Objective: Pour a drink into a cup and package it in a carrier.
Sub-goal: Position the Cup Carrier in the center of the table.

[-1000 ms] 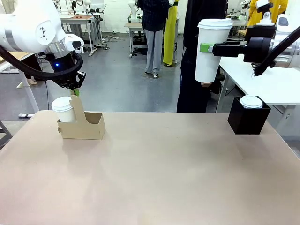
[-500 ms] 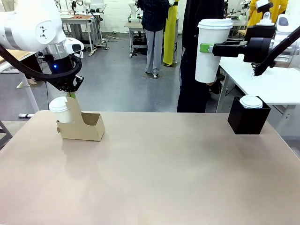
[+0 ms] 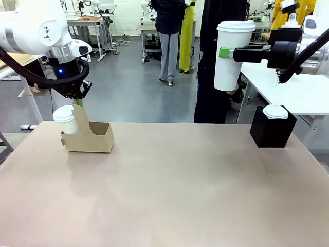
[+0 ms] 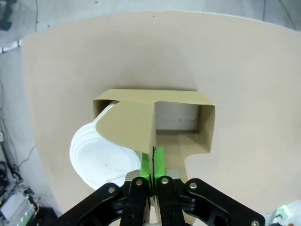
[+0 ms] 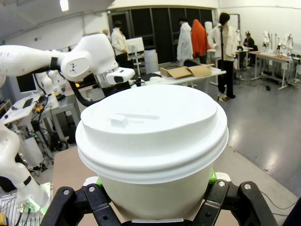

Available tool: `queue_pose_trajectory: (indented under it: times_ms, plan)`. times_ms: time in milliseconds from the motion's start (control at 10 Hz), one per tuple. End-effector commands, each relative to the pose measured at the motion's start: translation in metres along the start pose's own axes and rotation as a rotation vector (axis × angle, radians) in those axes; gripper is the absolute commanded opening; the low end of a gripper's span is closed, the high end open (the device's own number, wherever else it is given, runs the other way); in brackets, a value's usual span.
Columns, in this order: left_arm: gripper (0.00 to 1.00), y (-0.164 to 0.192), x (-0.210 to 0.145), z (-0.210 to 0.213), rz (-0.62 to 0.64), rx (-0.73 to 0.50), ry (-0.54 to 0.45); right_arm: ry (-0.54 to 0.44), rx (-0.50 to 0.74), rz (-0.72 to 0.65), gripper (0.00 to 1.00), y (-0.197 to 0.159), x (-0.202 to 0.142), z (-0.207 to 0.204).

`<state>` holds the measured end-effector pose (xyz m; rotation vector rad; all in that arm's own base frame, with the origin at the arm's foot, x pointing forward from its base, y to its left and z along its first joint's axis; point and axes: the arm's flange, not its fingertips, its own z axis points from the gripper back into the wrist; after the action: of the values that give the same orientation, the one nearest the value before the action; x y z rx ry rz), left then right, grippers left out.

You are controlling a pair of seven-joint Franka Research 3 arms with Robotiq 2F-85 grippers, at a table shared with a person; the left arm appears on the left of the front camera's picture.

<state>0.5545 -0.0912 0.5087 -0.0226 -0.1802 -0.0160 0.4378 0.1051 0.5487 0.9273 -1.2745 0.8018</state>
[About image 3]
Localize brown cardboard drink carrier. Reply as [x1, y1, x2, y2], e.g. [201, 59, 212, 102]
[60, 99, 115, 154]

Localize black square box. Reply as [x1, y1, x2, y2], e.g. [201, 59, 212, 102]
[249, 104, 298, 149]

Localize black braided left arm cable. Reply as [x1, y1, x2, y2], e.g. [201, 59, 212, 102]
[0, 47, 91, 89]

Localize brown topped lab table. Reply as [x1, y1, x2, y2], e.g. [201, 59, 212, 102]
[66, 14, 114, 62]

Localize black metal frame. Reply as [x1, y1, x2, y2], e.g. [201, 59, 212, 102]
[0, 132, 15, 166]

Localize yellow hanging apron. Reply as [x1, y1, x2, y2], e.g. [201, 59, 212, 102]
[178, 0, 197, 74]

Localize white side table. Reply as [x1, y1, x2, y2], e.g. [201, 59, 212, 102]
[237, 60, 329, 125]

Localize white table with grey legs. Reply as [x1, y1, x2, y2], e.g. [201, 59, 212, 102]
[0, 52, 46, 125]

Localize small white lab table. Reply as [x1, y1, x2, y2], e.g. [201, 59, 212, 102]
[136, 24, 163, 65]

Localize person's left hand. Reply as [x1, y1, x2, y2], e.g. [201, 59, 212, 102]
[225, 82, 240, 96]

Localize person in yellow coat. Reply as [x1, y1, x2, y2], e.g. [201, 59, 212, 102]
[270, 0, 317, 30]

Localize small white lidded cup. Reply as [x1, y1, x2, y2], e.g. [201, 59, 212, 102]
[52, 104, 81, 135]

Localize person in black sweatshirt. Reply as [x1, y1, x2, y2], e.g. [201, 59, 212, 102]
[193, 0, 249, 125]

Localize tall white paper cup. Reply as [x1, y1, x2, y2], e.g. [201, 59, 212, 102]
[213, 20, 257, 92]

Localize person in plaid shirt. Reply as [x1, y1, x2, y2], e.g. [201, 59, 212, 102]
[151, 0, 187, 86]

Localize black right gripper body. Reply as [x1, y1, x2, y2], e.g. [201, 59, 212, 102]
[266, 27, 304, 70]

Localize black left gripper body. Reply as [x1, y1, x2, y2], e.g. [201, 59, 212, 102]
[48, 57, 90, 91]

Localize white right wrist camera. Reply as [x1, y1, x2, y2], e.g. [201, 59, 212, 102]
[280, 0, 302, 29]

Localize brown cardboard sheets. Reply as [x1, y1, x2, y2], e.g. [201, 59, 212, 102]
[0, 52, 43, 70]

